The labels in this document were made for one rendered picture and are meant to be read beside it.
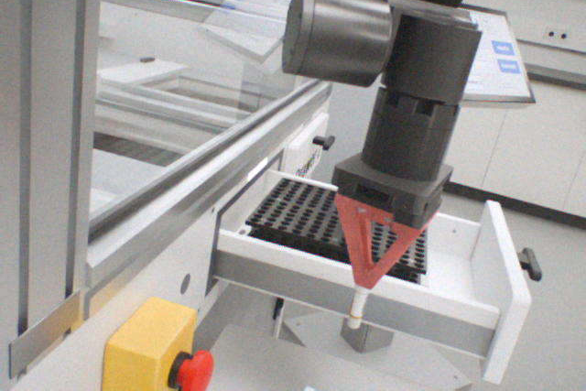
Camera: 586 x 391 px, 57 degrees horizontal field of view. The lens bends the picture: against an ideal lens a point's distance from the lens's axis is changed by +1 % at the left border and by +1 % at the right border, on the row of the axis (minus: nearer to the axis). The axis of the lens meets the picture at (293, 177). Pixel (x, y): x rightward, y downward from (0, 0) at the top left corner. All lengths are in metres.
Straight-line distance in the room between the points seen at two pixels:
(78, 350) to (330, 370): 0.35
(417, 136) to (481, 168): 3.37
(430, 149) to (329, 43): 0.10
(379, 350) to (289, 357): 1.32
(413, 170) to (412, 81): 0.06
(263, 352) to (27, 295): 0.40
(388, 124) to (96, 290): 0.23
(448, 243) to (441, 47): 0.53
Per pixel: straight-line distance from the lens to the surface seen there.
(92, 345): 0.43
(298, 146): 0.89
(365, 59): 0.35
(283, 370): 0.67
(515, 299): 0.60
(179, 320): 0.46
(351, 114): 2.39
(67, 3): 0.30
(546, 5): 4.31
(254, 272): 0.64
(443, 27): 0.36
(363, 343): 1.92
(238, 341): 0.69
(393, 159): 0.37
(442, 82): 0.36
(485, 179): 3.76
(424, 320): 0.63
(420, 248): 0.70
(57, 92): 0.30
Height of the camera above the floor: 1.19
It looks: 20 degrees down
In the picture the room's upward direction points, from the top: 11 degrees clockwise
